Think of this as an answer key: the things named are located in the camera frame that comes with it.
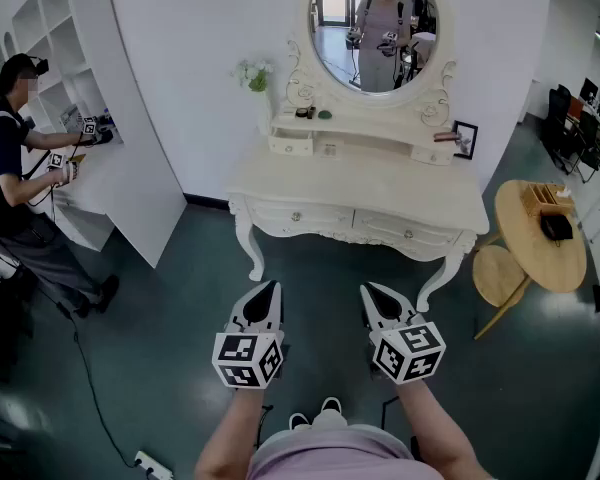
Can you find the person's purple shirt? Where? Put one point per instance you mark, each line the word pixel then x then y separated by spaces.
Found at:
pixel 330 458

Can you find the small white drawer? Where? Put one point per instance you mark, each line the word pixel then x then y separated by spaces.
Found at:
pixel 432 155
pixel 290 147

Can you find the black office chair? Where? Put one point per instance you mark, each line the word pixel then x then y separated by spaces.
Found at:
pixel 557 118
pixel 586 140

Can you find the round wooden stool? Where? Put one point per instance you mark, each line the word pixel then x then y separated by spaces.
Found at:
pixel 497 275

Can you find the round wooden table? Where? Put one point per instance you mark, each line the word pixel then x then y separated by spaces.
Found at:
pixel 535 258

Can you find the white dressing table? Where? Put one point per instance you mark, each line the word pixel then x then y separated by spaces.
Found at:
pixel 360 183

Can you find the person's grey trousers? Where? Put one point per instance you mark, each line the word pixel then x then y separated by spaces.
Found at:
pixel 329 420

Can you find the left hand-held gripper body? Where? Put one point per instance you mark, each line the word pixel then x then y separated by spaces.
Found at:
pixel 240 358

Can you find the oval white-framed mirror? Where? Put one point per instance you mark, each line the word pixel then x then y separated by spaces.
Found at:
pixel 330 58

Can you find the person's left shoe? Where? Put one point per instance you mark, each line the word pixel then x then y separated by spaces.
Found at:
pixel 299 420

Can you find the person's right forearm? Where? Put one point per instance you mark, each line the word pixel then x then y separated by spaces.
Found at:
pixel 440 433

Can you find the pink flat case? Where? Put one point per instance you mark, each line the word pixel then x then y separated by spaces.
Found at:
pixel 444 137

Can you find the white shelf unit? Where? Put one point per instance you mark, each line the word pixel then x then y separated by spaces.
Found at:
pixel 140 168

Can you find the person's left forearm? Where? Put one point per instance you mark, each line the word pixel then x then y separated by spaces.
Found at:
pixel 230 438

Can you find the white power strip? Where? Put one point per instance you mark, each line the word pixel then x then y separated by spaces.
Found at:
pixel 152 465

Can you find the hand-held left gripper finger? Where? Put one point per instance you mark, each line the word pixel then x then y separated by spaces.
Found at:
pixel 240 309
pixel 278 308

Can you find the black pouch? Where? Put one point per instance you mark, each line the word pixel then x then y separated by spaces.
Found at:
pixel 556 226

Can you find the small closed white drawer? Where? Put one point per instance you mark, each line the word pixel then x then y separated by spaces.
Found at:
pixel 432 155

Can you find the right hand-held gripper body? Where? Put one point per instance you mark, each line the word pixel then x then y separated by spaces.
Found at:
pixel 410 353

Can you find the white flowers in vase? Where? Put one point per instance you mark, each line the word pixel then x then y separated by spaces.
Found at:
pixel 256 75

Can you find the black picture frame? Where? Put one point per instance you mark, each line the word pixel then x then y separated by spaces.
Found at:
pixel 466 140

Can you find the person's right shoe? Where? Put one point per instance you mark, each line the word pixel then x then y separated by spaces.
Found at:
pixel 331 405

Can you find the dark green round compact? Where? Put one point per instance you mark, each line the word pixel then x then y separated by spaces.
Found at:
pixel 325 115

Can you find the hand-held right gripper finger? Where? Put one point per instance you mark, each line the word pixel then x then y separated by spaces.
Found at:
pixel 402 302
pixel 371 310

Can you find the white ornate desk drawer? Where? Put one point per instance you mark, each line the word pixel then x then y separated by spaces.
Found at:
pixel 407 232
pixel 300 217

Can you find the flat white box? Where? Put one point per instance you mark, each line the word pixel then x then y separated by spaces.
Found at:
pixel 287 112

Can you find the round makeup compact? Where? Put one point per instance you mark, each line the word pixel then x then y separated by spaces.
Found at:
pixel 301 113

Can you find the wooden organizer box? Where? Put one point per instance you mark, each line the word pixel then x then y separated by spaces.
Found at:
pixel 545 200

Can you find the person's shoe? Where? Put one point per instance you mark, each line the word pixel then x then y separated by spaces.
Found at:
pixel 331 405
pixel 299 420

